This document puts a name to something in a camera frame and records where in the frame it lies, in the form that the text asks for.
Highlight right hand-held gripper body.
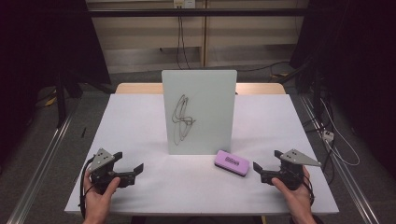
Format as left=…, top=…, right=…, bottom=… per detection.
left=270, top=148, right=322, bottom=191

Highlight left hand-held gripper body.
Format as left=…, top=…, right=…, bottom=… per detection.
left=88, top=147, right=127, bottom=191

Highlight purple whiteboard eraser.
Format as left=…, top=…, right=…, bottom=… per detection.
left=214, top=149, right=250, bottom=177

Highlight small white whiteboard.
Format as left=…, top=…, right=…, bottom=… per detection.
left=161, top=69, right=238, bottom=156

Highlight person's right hand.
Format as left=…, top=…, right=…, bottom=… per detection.
left=271, top=166, right=314, bottom=219

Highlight person's left hand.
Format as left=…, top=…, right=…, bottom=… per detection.
left=82, top=176, right=121, bottom=220

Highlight white power strip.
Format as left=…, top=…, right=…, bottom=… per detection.
left=321, top=130, right=335, bottom=143

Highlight wooden table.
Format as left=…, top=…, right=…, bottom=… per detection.
left=115, top=82, right=287, bottom=95

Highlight black metal stand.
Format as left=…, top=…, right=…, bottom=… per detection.
left=55, top=70, right=68, bottom=129

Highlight black curtain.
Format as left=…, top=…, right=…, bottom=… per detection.
left=0, top=0, right=112, bottom=169
left=289, top=0, right=396, bottom=171

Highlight black horizontal bar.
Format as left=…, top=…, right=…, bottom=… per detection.
left=88, top=7, right=310, bottom=18

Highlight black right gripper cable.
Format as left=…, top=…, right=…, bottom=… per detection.
left=303, top=173, right=316, bottom=207

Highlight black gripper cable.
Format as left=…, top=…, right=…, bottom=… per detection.
left=78, top=156, right=95, bottom=219
left=303, top=173, right=316, bottom=207

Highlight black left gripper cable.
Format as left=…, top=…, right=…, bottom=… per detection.
left=78, top=156, right=95, bottom=219

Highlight metal floor rail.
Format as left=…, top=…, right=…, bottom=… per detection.
left=299, top=94, right=381, bottom=224
left=6, top=102, right=82, bottom=224

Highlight white floor cable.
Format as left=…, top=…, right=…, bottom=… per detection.
left=319, top=98, right=361, bottom=167

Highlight black floor cable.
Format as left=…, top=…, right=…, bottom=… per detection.
left=236, top=61, right=291, bottom=74

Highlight black hanging wall cables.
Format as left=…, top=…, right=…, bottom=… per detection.
left=176, top=15, right=191, bottom=70

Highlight white wall socket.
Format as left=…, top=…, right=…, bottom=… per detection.
left=173, top=0, right=197, bottom=9

